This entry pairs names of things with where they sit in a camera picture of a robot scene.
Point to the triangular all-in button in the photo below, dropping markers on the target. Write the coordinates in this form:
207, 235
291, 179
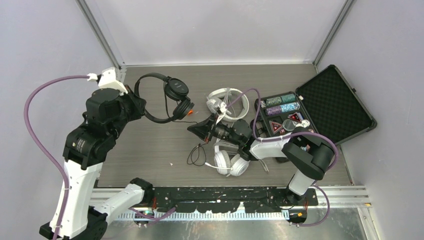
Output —
275, 126

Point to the red black triangular button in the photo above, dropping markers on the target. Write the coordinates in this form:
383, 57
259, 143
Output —
296, 116

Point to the black on-ear headphones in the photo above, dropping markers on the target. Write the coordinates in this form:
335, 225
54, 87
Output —
174, 89

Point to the small white headphones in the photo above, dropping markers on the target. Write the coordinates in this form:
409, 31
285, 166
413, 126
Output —
226, 161

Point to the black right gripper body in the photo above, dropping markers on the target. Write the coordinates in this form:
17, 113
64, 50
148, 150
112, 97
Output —
221, 130

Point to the purple poker chip row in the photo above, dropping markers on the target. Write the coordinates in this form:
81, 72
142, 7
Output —
273, 110

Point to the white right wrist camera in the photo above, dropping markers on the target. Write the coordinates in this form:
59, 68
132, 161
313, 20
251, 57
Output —
221, 111

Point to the clear round dealer button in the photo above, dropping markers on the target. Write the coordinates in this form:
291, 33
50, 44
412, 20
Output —
289, 125

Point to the black poker chip case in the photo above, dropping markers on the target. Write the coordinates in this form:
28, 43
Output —
328, 101

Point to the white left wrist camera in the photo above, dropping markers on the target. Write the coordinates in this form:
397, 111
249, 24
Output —
109, 78

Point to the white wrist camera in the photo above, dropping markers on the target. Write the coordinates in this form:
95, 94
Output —
109, 78
221, 111

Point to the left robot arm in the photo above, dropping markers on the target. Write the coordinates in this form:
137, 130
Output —
107, 113

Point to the white ten poker chip stack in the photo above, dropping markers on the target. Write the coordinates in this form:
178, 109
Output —
304, 123

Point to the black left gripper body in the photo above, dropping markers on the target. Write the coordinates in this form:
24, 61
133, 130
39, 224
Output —
131, 109

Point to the blue poker chip row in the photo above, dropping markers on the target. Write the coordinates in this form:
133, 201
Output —
289, 107

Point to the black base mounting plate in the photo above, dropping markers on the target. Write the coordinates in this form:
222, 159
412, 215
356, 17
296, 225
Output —
260, 199

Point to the large white grey headphones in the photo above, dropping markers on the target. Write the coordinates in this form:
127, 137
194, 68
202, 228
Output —
237, 103

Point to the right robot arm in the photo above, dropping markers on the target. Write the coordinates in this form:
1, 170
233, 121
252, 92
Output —
310, 153

